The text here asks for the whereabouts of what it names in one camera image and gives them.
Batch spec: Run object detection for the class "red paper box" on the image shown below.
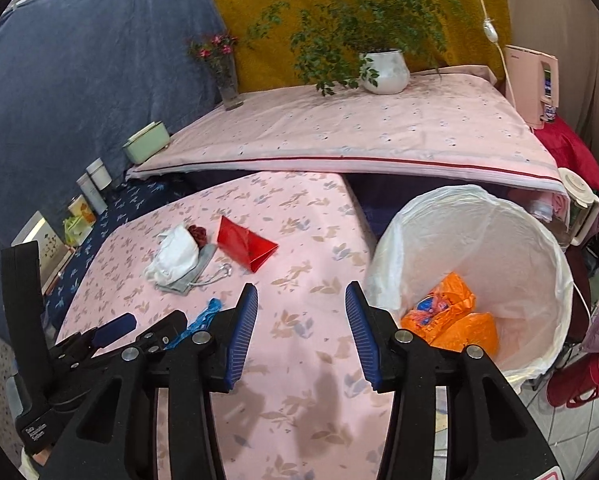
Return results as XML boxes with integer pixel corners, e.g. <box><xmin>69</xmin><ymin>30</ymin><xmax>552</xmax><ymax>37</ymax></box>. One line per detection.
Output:
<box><xmin>217</xmin><ymin>216</ymin><xmax>279</xmax><ymax>273</ymax></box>

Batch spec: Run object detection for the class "grey drawstring pouch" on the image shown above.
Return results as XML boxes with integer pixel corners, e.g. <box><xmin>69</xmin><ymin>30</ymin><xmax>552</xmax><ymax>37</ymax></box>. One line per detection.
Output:
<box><xmin>155</xmin><ymin>244</ymin><xmax>232</xmax><ymax>296</ymax></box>

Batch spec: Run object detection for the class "orange plastic snack bag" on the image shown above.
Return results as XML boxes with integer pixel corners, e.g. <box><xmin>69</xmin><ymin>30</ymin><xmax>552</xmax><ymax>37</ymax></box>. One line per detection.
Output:
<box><xmin>400</xmin><ymin>272</ymin><xmax>499</xmax><ymax>358</ymax></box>

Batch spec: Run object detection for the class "dark red scrunchie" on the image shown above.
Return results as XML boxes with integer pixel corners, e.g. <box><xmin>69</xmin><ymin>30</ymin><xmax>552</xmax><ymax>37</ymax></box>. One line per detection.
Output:
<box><xmin>187</xmin><ymin>224</ymin><xmax>208</xmax><ymax>249</ymax></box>

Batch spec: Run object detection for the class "white cloth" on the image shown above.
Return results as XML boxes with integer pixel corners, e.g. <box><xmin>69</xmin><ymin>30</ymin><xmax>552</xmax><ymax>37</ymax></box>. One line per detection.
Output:
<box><xmin>143</xmin><ymin>224</ymin><xmax>200</xmax><ymax>286</ymax></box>

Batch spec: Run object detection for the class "white lined trash bin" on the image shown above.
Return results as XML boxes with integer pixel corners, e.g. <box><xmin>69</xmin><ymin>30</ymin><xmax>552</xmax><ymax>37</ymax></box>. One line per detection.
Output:
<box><xmin>363</xmin><ymin>184</ymin><xmax>574</xmax><ymax>389</ymax></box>

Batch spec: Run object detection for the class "person's left hand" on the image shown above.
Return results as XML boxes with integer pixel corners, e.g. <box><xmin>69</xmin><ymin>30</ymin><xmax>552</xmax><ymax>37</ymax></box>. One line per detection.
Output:
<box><xmin>28</xmin><ymin>448</ymin><xmax>52</xmax><ymax>466</ymax></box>

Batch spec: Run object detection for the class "pink floral tablecloth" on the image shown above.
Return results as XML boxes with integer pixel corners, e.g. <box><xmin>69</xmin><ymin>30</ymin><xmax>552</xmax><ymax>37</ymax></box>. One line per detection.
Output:
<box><xmin>59</xmin><ymin>172</ymin><xmax>392</xmax><ymax>479</ymax></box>

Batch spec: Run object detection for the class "white card stand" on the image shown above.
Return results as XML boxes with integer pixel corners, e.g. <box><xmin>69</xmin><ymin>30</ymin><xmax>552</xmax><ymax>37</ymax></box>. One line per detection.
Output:
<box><xmin>11</xmin><ymin>211</ymin><xmax>74</xmax><ymax>295</ymax></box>

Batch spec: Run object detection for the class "small green white box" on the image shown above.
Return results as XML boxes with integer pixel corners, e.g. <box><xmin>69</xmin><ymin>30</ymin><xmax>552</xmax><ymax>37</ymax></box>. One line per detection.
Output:
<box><xmin>63</xmin><ymin>216</ymin><xmax>92</xmax><ymax>247</ymax></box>

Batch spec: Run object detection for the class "dark blue floral cloth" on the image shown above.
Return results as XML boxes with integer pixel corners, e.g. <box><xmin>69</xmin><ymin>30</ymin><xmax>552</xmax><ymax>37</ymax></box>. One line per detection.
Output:
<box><xmin>41</xmin><ymin>173</ymin><xmax>191</xmax><ymax>334</ymax></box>

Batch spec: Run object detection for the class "small yellow box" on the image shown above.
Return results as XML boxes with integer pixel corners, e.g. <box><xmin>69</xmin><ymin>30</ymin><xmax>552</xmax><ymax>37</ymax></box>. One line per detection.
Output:
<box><xmin>68</xmin><ymin>195</ymin><xmax>97</xmax><ymax>226</ymax></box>

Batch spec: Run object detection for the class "white tall bottle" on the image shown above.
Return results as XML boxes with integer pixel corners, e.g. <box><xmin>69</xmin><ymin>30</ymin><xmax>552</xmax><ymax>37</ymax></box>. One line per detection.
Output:
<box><xmin>76</xmin><ymin>174</ymin><xmax>108</xmax><ymax>214</ymax></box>

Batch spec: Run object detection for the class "pale green tissue box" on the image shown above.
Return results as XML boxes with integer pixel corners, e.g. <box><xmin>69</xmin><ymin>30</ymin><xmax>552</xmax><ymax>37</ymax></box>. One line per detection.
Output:
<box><xmin>123</xmin><ymin>122</ymin><xmax>170</xmax><ymax>165</ymax></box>

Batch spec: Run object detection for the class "white jar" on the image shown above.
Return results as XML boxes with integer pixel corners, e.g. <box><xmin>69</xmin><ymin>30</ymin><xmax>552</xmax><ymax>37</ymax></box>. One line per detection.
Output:
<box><xmin>86</xmin><ymin>158</ymin><xmax>113</xmax><ymax>191</ymax></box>

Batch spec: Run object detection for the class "pink dotted shelf cloth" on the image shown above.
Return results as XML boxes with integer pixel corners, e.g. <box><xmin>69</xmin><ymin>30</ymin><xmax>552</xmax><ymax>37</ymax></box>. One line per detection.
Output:
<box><xmin>127</xmin><ymin>65</ymin><xmax>565</xmax><ymax>195</ymax></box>

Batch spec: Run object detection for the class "white electric kettle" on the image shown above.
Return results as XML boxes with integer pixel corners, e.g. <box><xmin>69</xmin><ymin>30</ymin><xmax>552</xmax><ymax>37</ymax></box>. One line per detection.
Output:
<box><xmin>559</xmin><ymin>167</ymin><xmax>599</xmax><ymax>246</ymax></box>

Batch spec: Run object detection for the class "red cloth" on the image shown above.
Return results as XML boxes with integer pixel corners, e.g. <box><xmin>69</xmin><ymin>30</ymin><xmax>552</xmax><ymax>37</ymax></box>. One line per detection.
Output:
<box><xmin>534</xmin><ymin>116</ymin><xmax>599</xmax><ymax>192</ymax></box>

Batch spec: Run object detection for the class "glass vase with red flowers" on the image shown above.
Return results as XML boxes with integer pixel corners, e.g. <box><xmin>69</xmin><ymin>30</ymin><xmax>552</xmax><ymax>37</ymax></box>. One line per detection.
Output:
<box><xmin>188</xmin><ymin>32</ymin><xmax>243</xmax><ymax>110</ymax></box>

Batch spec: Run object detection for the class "pink water dispenser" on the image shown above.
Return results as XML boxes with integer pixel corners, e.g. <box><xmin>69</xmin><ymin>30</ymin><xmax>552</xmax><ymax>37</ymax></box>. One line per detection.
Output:
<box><xmin>505</xmin><ymin>44</ymin><xmax>560</xmax><ymax>129</ymax></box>

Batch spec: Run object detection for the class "potted green plant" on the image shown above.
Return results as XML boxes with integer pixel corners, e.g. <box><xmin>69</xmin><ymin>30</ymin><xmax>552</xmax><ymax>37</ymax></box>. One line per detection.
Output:
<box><xmin>246</xmin><ymin>0</ymin><xmax>467</xmax><ymax>96</ymax></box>

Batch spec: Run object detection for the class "beige curtain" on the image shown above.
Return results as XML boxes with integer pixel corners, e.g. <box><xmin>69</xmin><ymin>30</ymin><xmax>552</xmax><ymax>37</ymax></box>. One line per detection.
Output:
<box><xmin>508</xmin><ymin>0</ymin><xmax>599</xmax><ymax>164</ymax></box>

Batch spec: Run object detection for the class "white power cord with switch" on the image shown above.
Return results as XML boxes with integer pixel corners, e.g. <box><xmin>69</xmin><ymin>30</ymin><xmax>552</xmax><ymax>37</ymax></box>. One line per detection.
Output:
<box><xmin>459</xmin><ymin>0</ymin><xmax>519</xmax><ymax>111</ymax></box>

